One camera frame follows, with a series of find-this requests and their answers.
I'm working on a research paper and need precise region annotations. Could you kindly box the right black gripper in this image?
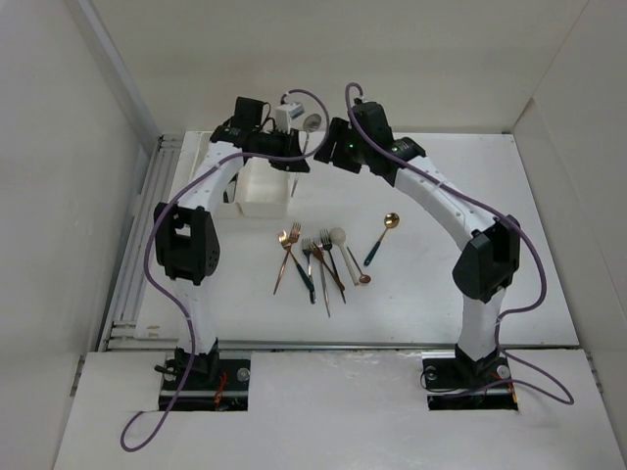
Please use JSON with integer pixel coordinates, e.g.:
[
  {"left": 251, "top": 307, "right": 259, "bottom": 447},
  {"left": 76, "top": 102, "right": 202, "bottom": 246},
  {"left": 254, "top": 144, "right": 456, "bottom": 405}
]
[{"left": 314, "top": 116, "right": 371, "bottom": 173}]

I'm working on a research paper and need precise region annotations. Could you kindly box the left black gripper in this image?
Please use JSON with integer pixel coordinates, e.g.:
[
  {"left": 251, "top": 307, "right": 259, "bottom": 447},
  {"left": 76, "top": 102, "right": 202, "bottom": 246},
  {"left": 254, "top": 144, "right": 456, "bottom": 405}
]
[{"left": 252, "top": 125, "right": 309, "bottom": 172}]

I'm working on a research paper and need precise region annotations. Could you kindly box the silver spoon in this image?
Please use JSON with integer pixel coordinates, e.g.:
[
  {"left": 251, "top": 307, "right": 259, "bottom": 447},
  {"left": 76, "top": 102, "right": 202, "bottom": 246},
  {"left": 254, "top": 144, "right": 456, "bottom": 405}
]
[{"left": 290, "top": 113, "right": 322, "bottom": 198}]

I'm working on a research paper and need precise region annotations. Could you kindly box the gold spoon green handle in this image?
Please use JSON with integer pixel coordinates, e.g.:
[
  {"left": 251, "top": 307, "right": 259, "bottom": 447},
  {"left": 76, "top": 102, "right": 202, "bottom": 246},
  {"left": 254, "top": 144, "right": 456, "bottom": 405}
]
[{"left": 363, "top": 212, "right": 400, "bottom": 266}]

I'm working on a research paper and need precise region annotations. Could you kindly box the white ceramic spoon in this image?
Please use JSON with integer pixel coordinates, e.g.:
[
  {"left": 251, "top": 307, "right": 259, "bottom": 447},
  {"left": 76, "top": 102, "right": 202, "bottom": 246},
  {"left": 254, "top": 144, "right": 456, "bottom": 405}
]
[{"left": 330, "top": 227, "right": 360, "bottom": 286}]

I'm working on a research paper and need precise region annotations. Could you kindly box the small copper spoon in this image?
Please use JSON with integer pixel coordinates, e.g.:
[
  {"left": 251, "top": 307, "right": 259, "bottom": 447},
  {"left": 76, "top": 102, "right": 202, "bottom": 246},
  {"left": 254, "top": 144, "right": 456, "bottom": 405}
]
[{"left": 346, "top": 247, "right": 371, "bottom": 285}]

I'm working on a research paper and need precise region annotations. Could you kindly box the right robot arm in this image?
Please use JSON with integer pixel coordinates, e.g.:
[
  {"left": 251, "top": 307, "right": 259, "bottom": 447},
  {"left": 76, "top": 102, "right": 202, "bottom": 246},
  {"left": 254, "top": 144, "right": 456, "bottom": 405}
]
[{"left": 314, "top": 98, "right": 520, "bottom": 392}]

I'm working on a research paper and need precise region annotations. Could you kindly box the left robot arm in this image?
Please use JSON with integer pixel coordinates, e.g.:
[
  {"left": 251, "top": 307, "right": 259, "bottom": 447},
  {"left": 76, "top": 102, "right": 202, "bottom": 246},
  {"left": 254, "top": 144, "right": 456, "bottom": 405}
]
[{"left": 151, "top": 97, "right": 310, "bottom": 389}]

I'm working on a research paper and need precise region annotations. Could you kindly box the left white plastic bin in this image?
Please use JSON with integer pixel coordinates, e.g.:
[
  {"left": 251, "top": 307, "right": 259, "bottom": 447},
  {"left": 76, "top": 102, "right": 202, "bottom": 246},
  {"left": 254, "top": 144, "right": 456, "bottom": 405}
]
[{"left": 189, "top": 131, "right": 241, "bottom": 219}]

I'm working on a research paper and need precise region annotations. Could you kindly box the white plastic bin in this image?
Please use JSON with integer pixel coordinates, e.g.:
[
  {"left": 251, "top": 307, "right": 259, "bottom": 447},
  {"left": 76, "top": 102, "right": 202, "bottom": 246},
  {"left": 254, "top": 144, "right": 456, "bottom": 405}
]
[
  {"left": 235, "top": 158, "right": 290, "bottom": 219},
  {"left": 189, "top": 131, "right": 241, "bottom": 219}
]

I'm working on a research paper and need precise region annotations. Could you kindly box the right white plastic bin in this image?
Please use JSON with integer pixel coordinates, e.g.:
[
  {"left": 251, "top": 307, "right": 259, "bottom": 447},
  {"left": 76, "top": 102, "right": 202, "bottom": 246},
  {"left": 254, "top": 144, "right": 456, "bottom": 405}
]
[{"left": 235, "top": 158, "right": 290, "bottom": 219}]

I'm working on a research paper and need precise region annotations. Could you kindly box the black fork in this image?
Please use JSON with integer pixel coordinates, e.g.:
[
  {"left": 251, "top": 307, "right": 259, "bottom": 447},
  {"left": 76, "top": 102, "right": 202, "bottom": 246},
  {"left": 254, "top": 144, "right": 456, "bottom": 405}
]
[{"left": 320, "top": 229, "right": 340, "bottom": 279}]

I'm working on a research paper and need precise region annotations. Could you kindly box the copper fork diagonal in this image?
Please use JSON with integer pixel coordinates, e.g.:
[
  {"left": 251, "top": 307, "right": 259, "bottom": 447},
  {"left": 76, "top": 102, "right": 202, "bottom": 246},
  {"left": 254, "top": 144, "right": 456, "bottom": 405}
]
[{"left": 312, "top": 246, "right": 345, "bottom": 292}]

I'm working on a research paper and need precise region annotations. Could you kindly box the rose gold fork left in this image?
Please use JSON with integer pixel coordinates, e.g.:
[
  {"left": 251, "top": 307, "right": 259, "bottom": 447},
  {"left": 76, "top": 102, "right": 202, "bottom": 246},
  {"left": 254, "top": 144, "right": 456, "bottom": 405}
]
[{"left": 273, "top": 230, "right": 291, "bottom": 294}]

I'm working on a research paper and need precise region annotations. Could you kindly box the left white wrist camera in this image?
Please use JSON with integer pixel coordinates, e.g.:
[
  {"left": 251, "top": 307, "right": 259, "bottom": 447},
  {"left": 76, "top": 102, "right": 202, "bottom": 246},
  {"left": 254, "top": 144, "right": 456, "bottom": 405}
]
[{"left": 274, "top": 102, "right": 305, "bottom": 133}]

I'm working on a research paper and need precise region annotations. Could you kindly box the silver fork long handle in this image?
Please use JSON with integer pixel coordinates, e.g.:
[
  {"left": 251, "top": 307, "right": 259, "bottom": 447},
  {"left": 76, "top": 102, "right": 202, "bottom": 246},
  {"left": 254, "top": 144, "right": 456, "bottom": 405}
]
[{"left": 313, "top": 239, "right": 331, "bottom": 317}]

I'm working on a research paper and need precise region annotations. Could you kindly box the green handled silver fork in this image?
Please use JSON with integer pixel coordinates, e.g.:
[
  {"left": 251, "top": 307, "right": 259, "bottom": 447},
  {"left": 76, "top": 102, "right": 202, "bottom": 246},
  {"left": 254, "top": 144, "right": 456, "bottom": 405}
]
[{"left": 301, "top": 238, "right": 316, "bottom": 305}]

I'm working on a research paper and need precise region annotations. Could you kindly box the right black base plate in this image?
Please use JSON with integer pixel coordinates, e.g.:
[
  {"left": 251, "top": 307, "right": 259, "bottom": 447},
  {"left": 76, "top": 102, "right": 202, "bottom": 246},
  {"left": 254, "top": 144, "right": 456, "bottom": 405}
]
[{"left": 420, "top": 357, "right": 518, "bottom": 411}]

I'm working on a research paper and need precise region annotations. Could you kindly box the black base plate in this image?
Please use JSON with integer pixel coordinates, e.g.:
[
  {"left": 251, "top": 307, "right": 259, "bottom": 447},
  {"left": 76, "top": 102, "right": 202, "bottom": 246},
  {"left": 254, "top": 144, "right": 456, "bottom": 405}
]
[
  {"left": 420, "top": 357, "right": 518, "bottom": 411},
  {"left": 154, "top": 357, "right": 251, "bottom": 412}
]

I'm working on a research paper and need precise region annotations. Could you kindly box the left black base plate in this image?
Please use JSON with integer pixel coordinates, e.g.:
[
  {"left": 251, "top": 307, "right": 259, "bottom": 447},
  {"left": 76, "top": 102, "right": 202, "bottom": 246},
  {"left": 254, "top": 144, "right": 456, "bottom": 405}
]
[{"left": 154, "top": 357, "right": 251, "bottom": 412}]

